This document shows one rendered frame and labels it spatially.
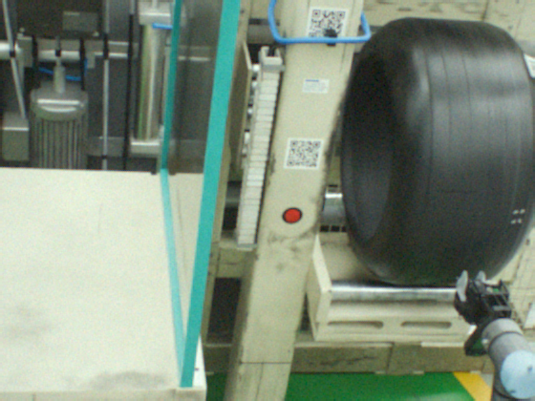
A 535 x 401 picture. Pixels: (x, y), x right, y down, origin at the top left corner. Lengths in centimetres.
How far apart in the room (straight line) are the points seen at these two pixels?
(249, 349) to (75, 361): 97
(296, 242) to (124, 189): 53
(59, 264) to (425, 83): 79
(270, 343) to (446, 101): 77
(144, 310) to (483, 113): 80
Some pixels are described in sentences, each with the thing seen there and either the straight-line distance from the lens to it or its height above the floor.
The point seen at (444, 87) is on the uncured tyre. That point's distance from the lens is 202.
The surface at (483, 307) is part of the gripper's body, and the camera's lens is 205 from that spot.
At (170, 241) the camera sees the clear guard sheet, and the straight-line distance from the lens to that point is 172.
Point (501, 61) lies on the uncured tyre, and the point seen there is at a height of 146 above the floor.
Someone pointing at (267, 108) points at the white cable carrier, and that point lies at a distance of 205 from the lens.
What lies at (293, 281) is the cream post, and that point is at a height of 88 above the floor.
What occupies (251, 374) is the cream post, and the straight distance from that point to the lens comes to 250.
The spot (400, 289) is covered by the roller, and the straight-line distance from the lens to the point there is 230.
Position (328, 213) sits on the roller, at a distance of 248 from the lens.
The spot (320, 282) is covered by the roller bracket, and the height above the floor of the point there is 95.
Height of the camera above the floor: 234
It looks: 35 degrees down
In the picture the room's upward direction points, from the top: 9 degrees clockwise
